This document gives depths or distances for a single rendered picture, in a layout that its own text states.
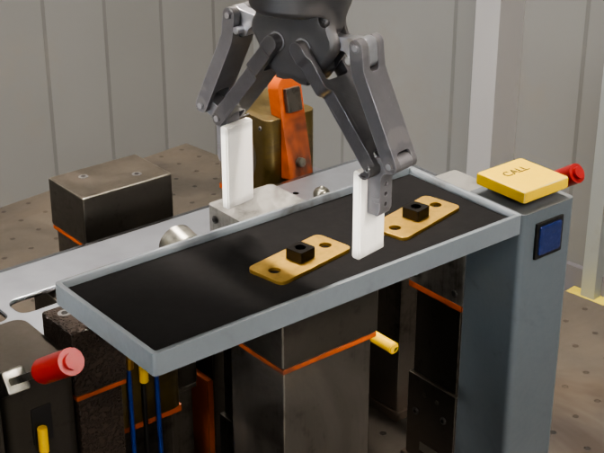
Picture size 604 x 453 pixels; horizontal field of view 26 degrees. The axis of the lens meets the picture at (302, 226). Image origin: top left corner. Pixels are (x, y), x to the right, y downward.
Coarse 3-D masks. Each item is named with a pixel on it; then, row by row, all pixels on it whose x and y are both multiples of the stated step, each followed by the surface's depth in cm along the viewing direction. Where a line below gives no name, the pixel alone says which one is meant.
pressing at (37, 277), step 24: (336, 168) 162; (312, 192) 156; (192, 216) 150; (96, 240) 144; (120, 240) 144; (144, 240) 144; (24, 264) 139; (48, 264) 138; (72, 264) 138; (96, 264) 138; (0, 288) 134; (24, 288) 134; (48, 288) 134; (0, 312) 129
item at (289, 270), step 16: (304, 240) 106; (320, 240) 106; (272, 256) 103; (288, 256) 103; (304, 256) 102; (320, 256) 103; (336, 256) 104; (256, 272) 101; (288, 272) 101; (304, 272) 101
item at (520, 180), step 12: (492, 168) 121; (504, 168) 121; (516, 168) 121; (528, 168) 121; (540, 168) 121; (480, 180) 120; (492, 180) 119; (504, 180) 118; (516, 180) 118; (528, 180) 118; (540, 180) 118; (552, 180) 118; (564, 180) 119; (504, 192) 118; (516, 192) 116; (528, 192) 116; (540, 192) 117; (552, 192) 118
